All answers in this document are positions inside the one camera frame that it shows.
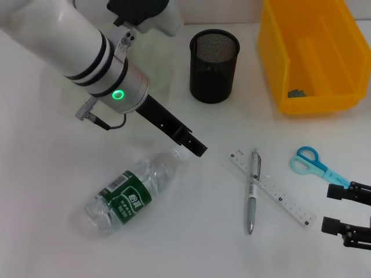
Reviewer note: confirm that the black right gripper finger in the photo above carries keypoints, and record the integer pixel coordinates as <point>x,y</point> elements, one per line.
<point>336,191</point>
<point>330,225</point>

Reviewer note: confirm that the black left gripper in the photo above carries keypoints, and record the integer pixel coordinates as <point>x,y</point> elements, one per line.
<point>162,118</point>

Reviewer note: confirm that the blue and teal scissors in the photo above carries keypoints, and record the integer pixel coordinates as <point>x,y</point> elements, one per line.
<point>307,162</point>

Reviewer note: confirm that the clear plastic ruler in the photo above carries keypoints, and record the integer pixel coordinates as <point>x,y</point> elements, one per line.
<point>290,204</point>

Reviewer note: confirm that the clear green-label water bottle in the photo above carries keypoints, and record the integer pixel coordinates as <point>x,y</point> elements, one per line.
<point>136,191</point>

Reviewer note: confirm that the grey white ballpoint pen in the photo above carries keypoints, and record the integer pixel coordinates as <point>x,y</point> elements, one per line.
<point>252,202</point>

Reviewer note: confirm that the black mesh pen holder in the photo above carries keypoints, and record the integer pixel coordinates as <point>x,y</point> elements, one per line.
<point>213,75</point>

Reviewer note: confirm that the translucent green fruit plate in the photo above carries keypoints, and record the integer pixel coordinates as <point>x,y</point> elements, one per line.
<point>162,58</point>

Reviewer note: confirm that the yellow plastic bin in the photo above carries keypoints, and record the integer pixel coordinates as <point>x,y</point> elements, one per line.
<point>319,52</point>

